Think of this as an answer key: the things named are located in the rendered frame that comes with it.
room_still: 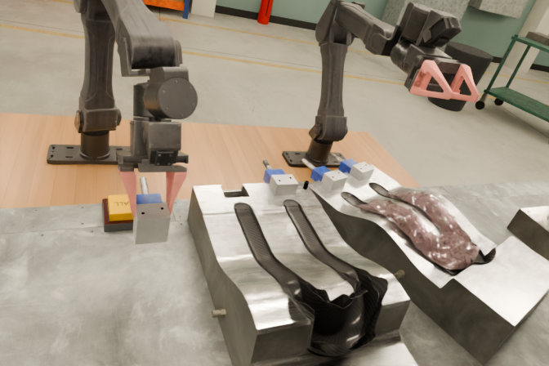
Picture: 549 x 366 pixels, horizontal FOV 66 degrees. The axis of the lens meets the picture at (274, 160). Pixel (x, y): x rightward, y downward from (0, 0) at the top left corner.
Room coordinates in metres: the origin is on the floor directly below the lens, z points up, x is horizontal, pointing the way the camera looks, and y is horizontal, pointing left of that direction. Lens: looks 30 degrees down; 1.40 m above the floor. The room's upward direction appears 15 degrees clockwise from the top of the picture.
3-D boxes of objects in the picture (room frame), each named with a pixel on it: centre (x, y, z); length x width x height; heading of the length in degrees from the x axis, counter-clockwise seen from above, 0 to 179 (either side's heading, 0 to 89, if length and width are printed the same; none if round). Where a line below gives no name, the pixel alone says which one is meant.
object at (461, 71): (0.78, -0.29, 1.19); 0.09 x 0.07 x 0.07; 26
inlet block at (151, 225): (0.54, 0.19, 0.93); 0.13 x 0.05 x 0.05; 29
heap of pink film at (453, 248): (0.78, -0.35, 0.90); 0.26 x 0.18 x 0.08; 47
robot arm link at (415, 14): (0.92, -0.20, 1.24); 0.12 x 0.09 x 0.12; 26
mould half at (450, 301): (0.78, -0.36, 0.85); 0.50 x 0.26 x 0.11; 47
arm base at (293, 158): (1.08, -0.12, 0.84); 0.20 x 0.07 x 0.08; 116
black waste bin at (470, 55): (4.56, -1.66, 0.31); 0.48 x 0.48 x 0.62
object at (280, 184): (0.80, -0.01, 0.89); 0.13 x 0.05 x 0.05; 30
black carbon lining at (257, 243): (0.55, -0.09, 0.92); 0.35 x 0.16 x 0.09; 29
